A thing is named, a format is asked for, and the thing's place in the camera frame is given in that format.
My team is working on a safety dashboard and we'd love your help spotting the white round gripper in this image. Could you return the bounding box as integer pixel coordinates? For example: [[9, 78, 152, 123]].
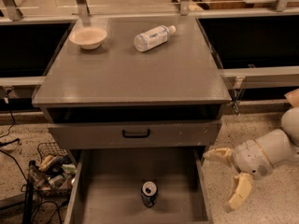
[[203, 140, 273, 212]]

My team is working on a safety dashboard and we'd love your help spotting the blue pepsi can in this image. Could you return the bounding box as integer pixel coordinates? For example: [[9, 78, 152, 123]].
[[141, 181, 158, 208]]

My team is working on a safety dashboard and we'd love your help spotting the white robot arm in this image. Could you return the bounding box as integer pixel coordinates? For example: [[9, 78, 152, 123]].
[[204, 107, 299, 212]]

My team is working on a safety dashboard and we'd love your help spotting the open grey middle drawer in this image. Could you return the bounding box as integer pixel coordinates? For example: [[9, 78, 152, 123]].
[[64, 147, 214, 224]]

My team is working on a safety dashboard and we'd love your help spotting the grey drawer cabinet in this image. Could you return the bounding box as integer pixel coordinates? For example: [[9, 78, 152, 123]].
[[32, 15, 233, 161]]

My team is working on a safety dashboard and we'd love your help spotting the grey top drawer front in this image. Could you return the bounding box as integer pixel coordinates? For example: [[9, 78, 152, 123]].
[[49, 120, 221, 149]]

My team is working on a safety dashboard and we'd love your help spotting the clear plastic water bottle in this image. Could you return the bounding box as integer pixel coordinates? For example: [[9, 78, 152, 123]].
[[134, 25, 177, 52]]

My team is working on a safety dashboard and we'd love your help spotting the white paper bowl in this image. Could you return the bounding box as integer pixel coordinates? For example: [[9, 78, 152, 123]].
[[68, 27, 107, 49]]

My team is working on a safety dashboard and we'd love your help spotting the black stand pole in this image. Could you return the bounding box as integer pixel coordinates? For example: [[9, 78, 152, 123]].
[[22, 161, 36, 224]]

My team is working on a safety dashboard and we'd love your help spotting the black drawer handle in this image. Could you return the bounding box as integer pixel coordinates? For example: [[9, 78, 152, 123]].
[[121, 129, 150, 139]]

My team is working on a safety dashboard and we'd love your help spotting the wire basket with items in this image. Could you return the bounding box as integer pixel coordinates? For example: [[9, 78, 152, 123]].
[[28, 142, 77, 197]]

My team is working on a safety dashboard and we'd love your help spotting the black floor cable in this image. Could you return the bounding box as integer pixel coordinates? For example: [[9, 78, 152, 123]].
[[0, 89, 21, 147]]

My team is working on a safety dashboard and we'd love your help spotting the metal rail frame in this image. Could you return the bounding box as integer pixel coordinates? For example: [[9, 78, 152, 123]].
[[0, 0, 299, 21]]

